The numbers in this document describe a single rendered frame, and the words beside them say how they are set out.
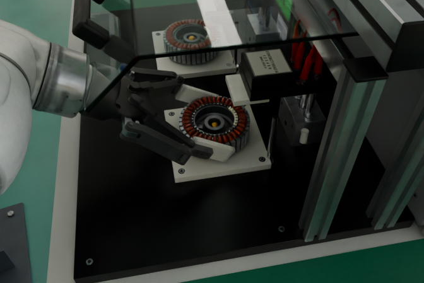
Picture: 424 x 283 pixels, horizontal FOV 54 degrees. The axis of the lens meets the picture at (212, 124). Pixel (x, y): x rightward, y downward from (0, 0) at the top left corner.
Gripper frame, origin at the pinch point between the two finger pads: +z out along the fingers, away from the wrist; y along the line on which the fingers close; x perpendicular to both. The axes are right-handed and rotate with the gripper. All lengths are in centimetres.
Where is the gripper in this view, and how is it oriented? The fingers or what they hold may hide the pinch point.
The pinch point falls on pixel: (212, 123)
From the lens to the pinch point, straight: 66.6
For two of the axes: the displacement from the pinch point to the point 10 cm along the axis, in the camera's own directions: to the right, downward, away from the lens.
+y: 1.8, 7.0, -6.9
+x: 5.0, -6.7, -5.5
